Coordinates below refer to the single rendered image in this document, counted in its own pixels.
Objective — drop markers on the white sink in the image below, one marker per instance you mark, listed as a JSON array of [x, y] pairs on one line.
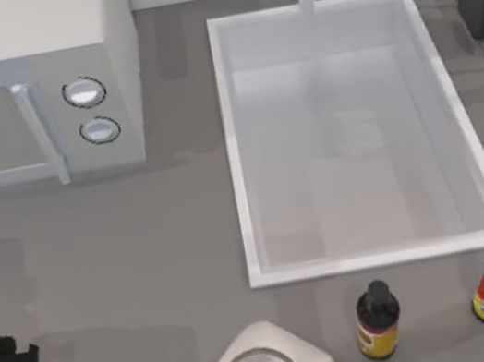
[[349, 148]]

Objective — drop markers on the small microwave knob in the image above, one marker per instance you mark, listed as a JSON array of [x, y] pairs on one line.
[[99, 130]]

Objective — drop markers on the large microwave knob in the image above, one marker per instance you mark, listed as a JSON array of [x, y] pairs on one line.
[[84, 93]]

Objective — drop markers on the dark bottle with yellow label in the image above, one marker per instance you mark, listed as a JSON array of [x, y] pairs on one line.
[[378, 321]]

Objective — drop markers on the pale microwave oven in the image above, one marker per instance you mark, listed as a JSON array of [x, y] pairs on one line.
[[71, 37]]

